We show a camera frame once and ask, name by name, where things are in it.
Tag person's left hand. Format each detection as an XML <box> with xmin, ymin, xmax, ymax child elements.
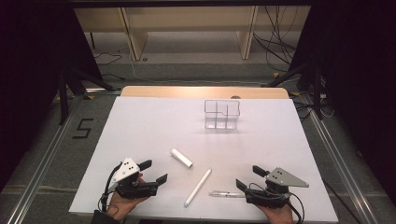
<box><xmin>106</xmin><ymin>191</ymin><xmax>148</xmax><ymax>220</ymax></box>

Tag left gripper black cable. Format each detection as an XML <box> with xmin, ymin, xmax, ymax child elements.
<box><xmin>98</xmin><ymin>162</ymin><xmax>122</xmax><ymax>216</ymax></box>

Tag aluminium floor rail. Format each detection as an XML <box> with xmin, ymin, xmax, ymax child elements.
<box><xmin>299</xmin><ymin>92</ymin><xmax>380</xmax><ymax>224</ymax></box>
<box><xmin>6</xmin><ymin>95</ymin><xmax>86</xmax><ymax>224</ymax></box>

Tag white table cover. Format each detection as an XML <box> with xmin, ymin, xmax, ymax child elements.
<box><xmin>68</xmin><ymin>95</ymin><xmax>339</xmax><ymax>223</ymax></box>

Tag black overhead frame bar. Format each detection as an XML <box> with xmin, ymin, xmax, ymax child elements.
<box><xmin>40</xmin><ymin>0</ymin><xmax>313</xmax><ymax>8</ymax></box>

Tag light wooden shelf unit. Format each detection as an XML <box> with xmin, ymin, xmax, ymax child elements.
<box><xmin>74</xmin><ymin>6</ymin><xmax>312</xmax><ymax>62</ymax></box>

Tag clear plastic desk organizer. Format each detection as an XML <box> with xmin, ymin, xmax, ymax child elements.
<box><xmin>204</xmin><ymin>99</ymin><xmax>241</xmax><ymax>131</ymax></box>

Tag white pen with blue tip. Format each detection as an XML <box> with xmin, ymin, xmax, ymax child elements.
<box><xmin>183</xmin><ymin>168</ymin><xmax>213</xmax><ymax>209</ymax></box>

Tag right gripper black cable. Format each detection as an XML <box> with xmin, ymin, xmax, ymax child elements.
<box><xmin>248</xmin><ymin>182</ymin><xmax>306</xmax><ymax>224</ymax></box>

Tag person's right hand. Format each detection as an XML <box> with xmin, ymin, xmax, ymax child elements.
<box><xmin>256</xmin><ymin>203</ymin><xmax>295</xmax><ymax>224</ymax></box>

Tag short white tube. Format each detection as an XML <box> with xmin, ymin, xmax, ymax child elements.
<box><xmin>170</xmin><ymin>147</ymin><xmax>194</xmax><ymax>169</ymax></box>

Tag thin black floor cable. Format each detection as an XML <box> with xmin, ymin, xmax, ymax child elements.
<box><xmin>321</xmin><ymin>177</ymin><xmax>353</xmax><ymax>219</ymax></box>

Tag black metal stand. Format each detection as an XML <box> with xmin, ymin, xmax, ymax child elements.
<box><xmin>58</xmin><ymin>65</ymin><xmax>119</xmax><ymax>126</ymax></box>
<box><xmin>261</xmin><ymin>61</ymin><xmax>325</xmax><ymax>121</ymax></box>

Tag black curtain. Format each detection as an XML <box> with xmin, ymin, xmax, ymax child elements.
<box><xmin>289</xmin><ymin>0</ymin><xmax>396</xmax><ymax>204</ymax></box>
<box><xmin>0</xmin><ymin>0</ymin><xmax>105</xmax><ymax>191</ymax></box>

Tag black floor cable loop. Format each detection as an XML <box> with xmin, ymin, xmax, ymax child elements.
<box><xmin>93</xmin><ymin>51</ymin><xmax>123</xmax><ymax>66</ymax></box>

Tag wooden table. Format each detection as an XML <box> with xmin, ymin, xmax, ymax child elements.
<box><xmin>120</xmin><ymin>86</ymin><xmax>290</xmax><ymax>100</ymax></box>

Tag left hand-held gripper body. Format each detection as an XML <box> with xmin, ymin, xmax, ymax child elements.
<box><xmin>110</xmin><ymin>157</ymin><xmax>161</xmax><ymax>200</ymax></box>

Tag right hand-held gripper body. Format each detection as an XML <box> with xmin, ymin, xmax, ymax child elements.
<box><xmin>244</xmin><ymin>167</ymin><xmax>310</xmax><ymax>209</ymax></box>

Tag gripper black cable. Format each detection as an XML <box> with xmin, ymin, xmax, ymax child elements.
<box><xmin>248</xmin><ymin>182</ymin><xmax>306</xmax><ymax>224</ymax></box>
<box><xmin>98</xmin><ymin>162</ymin><xmax>122</xmax><ymax>216</ymax></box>

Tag bundle of black cables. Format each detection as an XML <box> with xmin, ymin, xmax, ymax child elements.
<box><xmin>252</xmin><ymin>6</ymin><xmax>301</xmax><ymax>73</ymax></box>

